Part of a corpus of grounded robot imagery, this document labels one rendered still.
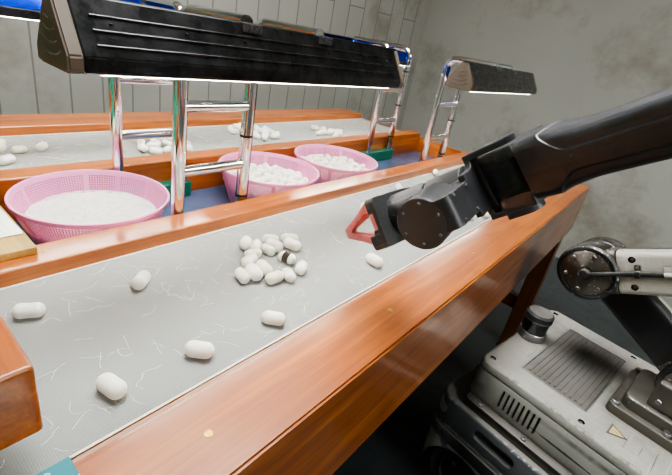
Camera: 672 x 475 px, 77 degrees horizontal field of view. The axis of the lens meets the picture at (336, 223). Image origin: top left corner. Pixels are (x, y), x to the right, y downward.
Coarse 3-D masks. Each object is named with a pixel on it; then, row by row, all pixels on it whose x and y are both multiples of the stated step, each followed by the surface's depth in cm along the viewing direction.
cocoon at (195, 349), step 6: (192, 342) 50; (198, 342) 50; (204, 342) 50; (186, 348) 50; (192, 348) 50; (198, 348) 50; (204, 348) 50; (210, 348) 50; (186, 354) 50; (192, 354) 50; (198, 354) 50; (204, 354) 50; (210, 354) 50
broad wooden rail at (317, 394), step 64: (576, 192) 147; (448, 256) 82; (512, 256) 94; (320, 320) 58; (384, 320) 60; (448, 320) 72; (256, 384) 45; (320, 384) 47; (384, 384) 59; (128, 448) 37; (192, 448) 38; (256, 448) 39; (320, 448) 50
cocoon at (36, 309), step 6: (18, 306) 50; (24, 306) 51; (30, 306) 51; (36, 306) 51; (42, 306) 52; (12, 312) 50; (18, 312) 50; (24, 312) 50; (30, 312) 51; (36, 312) 51; (42, 312) 52; (18, 318) 51; (24, 318) 51
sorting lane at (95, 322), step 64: (384, 192) 118; (128, 256) 67; (192, 256) 71; (320, 256) 78; (384, 256) 83; (64, 320) 52; (128, 320) 54; (192, 320) 56; (256, 320) 59; (64, 384) 44; (128, 384) 45; (192, 384) 47; (64, 448) 38
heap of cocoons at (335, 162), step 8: (312, 160) 133; (320, 160) 136; (328, 160) 138; (336, 160) 139; (344, 160) 139; (352, 160) 141; (336, 168) 131; (344, 168) 132; (352, 168) 132; (360, 168) 135
